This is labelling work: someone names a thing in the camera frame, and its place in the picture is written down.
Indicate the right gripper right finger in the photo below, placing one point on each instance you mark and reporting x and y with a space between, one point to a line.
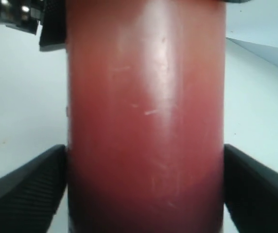
251 192

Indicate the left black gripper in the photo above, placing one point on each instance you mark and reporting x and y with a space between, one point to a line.
25 15

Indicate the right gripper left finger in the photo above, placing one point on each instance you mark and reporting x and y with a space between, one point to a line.
31 194

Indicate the red sauce squeeze bottle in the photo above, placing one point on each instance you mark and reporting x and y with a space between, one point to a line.
146 115

